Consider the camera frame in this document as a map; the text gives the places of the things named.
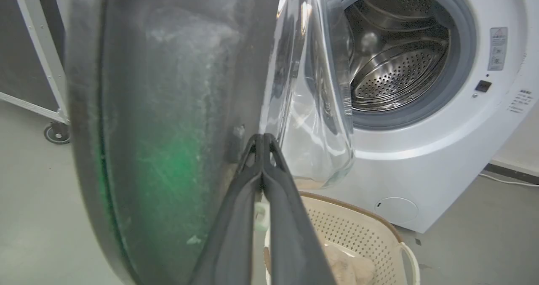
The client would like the dark round washing machine door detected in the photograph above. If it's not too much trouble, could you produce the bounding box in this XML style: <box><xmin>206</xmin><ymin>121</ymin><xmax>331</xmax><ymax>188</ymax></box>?
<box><xmin>65</xmin><ymin>0</ymin><xmax>355</xmax><ymax>285</ymax></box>

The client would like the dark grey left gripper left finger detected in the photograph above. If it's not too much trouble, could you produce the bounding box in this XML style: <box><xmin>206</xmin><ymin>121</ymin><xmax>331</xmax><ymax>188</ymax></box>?
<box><xmin>188</xmin><ymin>133</ymin><xmax>265</xmax><ymax>285</ymax></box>

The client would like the beige clothing in basket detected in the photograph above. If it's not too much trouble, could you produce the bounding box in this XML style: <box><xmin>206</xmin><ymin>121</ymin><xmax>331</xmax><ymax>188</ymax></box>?
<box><xmin>322</xmin><ymin>242</ymin><xmax>376</xmax><ymax>285</ymax></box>

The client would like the white front-load washing machine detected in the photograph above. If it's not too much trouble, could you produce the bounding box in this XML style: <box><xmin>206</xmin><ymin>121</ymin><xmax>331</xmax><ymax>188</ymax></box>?
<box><xmin>295</xmin><ymin>0</ymin><xmax>539</xmax><ymax>234</ymax></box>

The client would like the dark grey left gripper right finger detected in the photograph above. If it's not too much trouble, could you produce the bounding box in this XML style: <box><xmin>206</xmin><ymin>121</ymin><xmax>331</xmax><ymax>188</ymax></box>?
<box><xmin>262</xmin><ymin>133</ymin><xmax>336</xmax><ymax>285</ymax></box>

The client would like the white metal frame with caster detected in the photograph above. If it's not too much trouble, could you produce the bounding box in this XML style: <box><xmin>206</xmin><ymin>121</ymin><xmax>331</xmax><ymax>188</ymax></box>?
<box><xmin>0</xmin><ymin>0</ymin><xmax>72</xmax><ymax>145</ymax></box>

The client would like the cream perforated laundry basket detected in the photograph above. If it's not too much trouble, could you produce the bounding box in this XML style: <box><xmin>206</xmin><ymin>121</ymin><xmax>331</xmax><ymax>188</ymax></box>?
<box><xmin>263</xmin><ymin>191</ymin><xmax>421</xmax><ymax>285</ymax></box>

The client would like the white cable on floor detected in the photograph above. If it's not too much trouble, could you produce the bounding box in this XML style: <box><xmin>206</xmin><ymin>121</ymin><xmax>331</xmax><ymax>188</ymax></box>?
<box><xmin>479</xmin><ymin>173</ymin><xmax>539</xmax><ymax>188</ymax></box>

